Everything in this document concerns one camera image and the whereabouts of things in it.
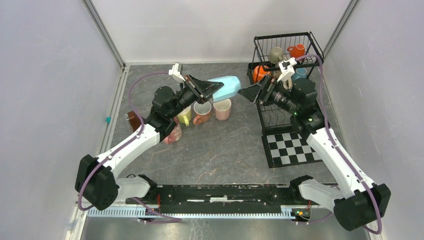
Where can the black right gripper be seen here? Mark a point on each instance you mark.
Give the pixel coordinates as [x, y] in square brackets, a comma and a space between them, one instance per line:
[270, 86]

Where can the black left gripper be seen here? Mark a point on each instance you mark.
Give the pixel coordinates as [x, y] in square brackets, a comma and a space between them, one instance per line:
[202, 90]

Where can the light blue hexagonal mug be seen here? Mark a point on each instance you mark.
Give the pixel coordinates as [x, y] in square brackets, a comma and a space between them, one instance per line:
[230, 88]

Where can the salmon floral mug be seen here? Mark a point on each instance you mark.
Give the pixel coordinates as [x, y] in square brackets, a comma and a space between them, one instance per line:
[202, 112]

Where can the light pink hexagonal mug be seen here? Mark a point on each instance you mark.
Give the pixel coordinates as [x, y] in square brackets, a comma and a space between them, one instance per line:
[222, 109]

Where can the pink patterned mug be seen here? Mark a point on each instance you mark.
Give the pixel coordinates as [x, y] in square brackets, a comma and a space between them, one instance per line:
[175, 135]

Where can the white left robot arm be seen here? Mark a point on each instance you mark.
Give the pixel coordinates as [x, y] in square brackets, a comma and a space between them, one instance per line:
[96, 179]

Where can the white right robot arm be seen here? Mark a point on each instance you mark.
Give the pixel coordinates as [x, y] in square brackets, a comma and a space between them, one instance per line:
[357, 201]

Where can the orange ribbed mug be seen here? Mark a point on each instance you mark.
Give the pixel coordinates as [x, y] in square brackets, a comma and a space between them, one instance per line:
[259, 72]

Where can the pale yellow mug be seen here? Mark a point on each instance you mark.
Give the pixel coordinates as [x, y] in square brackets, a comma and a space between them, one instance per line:
[185, 116]

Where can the cream floral mug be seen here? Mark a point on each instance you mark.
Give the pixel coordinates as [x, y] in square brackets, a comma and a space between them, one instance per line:
[286, 80]

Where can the beige grey mug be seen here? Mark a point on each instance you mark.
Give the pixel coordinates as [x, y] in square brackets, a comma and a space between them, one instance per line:
[276, 55]

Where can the teal blue mug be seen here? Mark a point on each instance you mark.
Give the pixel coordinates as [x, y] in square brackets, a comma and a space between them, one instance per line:
[300, 73]

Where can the small orange cup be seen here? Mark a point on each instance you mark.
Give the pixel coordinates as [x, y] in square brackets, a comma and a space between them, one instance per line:
[296, 51]

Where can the checkerboard calibration board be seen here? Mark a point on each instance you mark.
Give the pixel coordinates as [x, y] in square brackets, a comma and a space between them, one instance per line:
[288, 149]

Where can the brown wedge block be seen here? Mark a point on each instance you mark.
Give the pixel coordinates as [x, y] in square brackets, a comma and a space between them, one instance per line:
[132, 121]

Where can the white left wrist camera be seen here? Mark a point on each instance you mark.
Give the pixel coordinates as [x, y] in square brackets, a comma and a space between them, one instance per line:
[175, 72]

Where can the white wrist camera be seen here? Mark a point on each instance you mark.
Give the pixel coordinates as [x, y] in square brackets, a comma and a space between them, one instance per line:
[175, 72]
[285, 66]

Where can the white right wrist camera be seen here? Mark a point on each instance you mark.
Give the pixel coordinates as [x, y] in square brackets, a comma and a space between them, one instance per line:
[285, 66]

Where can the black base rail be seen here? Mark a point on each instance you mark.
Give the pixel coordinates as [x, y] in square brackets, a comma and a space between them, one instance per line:
[223, 198]

